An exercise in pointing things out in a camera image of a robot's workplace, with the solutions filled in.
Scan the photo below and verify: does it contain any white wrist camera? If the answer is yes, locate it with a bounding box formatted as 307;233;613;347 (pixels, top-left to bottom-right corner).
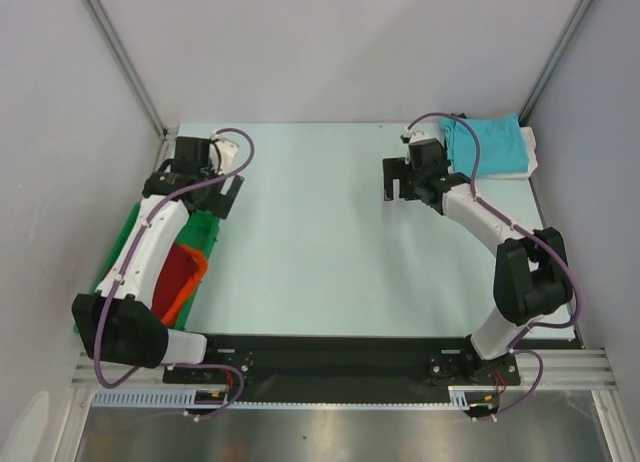
400;129;432;144
209;134;239;175

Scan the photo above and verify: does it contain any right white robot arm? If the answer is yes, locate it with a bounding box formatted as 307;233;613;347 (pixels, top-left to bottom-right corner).
382;139;574;385

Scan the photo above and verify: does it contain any folded white t-shirt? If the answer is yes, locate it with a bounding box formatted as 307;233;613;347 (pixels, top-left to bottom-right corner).
472;126;540;180

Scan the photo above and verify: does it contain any right aluminium corner post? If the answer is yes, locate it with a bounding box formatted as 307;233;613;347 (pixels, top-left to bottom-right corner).
519;0;597;125

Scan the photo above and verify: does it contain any aluminium front rail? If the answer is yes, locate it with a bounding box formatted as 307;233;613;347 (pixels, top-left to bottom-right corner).
71;349;618;391

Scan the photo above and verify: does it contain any left aluminium corner post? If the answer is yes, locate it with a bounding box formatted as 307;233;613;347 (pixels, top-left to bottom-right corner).
81;0;167;140

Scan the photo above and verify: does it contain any white slotted cable duct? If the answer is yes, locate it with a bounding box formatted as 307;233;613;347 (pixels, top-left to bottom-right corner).
92;388;470;411

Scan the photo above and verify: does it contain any aluminium corner post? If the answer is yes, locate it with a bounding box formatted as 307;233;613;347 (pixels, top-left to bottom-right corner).
81;0;167;140
519;0;597;125

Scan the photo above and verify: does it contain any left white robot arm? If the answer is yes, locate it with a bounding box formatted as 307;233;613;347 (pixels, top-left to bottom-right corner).
72;129;244;382

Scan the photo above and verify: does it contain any orange t-shirt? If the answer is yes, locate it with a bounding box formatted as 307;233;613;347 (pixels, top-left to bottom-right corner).
162;243;208;327

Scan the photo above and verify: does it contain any folded cyan t-shirt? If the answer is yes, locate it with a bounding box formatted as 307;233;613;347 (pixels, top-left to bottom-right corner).
439;113;529;177

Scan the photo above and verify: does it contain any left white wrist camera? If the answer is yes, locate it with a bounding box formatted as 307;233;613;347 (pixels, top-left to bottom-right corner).
209;134;239;175

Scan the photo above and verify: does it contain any green plastic tray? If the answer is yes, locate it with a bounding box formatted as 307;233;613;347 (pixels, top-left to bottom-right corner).
91;196;220;330

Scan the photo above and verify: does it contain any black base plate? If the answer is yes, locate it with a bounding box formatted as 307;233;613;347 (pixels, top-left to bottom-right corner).
162;334;584;404

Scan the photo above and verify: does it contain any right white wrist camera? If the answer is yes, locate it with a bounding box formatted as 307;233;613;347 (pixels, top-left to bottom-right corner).
400;129;432;144

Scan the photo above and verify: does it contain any dark red t-shirt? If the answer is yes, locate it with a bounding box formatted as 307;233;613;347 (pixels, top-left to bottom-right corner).
152;243;198;318

